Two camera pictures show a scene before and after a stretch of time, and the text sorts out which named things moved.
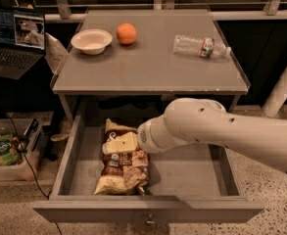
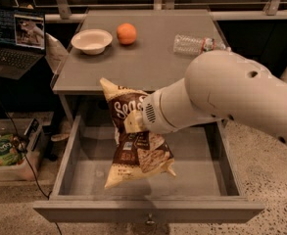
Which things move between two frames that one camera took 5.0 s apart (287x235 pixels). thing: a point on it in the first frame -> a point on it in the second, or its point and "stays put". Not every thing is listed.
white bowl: [91, 41] stays put
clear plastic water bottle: [201, 47] stays put
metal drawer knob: [150, 220] stays put
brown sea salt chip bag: [125, 167] -> [138, 155]
